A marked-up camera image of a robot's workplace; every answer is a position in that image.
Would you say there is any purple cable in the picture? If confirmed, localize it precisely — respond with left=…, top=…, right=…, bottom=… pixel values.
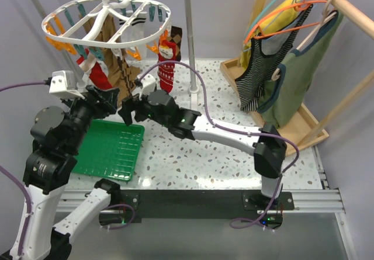
left=137, top=61, right=300, bottom=231
left=0, top=79, right=50, bottom=258

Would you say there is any brown argyle sock back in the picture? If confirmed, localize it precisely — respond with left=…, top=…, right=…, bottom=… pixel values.
left=169, top=26, right=182, bottom=61

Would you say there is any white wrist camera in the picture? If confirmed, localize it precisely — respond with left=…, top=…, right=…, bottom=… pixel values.
left=49, top=70, right=81, bottom=99
left=133, top=74, right=157, bottom=99

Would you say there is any wooden clothes hanger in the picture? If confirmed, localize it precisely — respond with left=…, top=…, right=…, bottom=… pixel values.
left=265, top=9, right=342, bottom=85

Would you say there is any red christmas sock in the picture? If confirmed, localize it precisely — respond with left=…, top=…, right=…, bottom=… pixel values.
left=158, top=40, right=176, bottom=93
left=77, top=56, right=113, bottom=90

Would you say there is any white striped sock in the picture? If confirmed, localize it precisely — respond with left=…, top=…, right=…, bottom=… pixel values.
left=120, top=11, right=148, bottom=60

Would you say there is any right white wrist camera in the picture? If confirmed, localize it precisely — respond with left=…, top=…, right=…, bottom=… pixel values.
left=133, top=74, right=157, bottom=99

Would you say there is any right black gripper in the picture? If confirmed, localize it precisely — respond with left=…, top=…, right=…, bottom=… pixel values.
left=119, top=91, right=171, bottom=128

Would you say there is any black striped tank top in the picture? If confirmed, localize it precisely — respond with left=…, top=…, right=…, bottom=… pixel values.
left=235, top=5, right=313, bottom=112

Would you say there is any green plastic tray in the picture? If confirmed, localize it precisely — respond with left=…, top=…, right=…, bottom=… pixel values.
left=73, top=120, right=145, bottom=182

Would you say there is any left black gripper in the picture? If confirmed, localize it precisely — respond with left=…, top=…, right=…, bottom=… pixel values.
left=63, top=82, right=121, bottom=151

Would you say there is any brown argyle sock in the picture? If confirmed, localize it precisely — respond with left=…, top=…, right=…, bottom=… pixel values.
left=169, top=26, right=182, bottom=61
left=110, top=54, right=141, bottom=107

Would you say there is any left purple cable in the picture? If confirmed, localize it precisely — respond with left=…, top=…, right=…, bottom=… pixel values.
left=0, top=79, right=50, bottom=258

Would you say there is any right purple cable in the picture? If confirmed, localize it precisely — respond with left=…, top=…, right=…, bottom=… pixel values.
left=137, top=61, right=300, bottom=231

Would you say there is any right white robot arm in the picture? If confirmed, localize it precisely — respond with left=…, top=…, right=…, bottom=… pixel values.
left=118, top=90, right=286, bottom=209

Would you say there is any orange clothes hanger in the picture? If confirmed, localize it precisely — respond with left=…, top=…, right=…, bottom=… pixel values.
left=243, top=0, right=326, bottom=48

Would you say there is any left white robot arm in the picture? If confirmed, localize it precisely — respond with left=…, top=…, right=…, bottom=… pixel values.
left=1, top=85, right=121, bottom=259

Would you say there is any tan plain sock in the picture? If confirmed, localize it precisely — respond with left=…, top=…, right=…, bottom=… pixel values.
left=85, top=15, right=116, bottom=84

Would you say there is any teal clothes hanger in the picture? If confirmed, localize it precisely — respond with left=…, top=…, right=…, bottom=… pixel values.
left=242, top=0, right=307, bottom=53

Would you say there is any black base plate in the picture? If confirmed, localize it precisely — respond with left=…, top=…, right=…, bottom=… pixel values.
left=98, top=189, right=295, bottom=225

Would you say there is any green tank top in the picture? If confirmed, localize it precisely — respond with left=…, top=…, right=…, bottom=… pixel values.
left=257, top=10, right=344, bottom=128

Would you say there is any brown argyle sock front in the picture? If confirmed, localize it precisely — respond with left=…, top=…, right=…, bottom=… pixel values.
left=110, top=54, right=141, bottom=107

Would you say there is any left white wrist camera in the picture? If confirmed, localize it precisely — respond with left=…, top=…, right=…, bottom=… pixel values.
left=49, top=70, right=81, bottom=99

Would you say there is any white round clip hanger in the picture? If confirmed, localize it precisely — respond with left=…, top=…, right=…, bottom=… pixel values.
left=41, top=0, right=171, bottom=60

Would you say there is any yellow shirt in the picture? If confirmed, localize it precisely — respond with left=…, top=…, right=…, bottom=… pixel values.
left=240, top=0, right=300, bottom=69

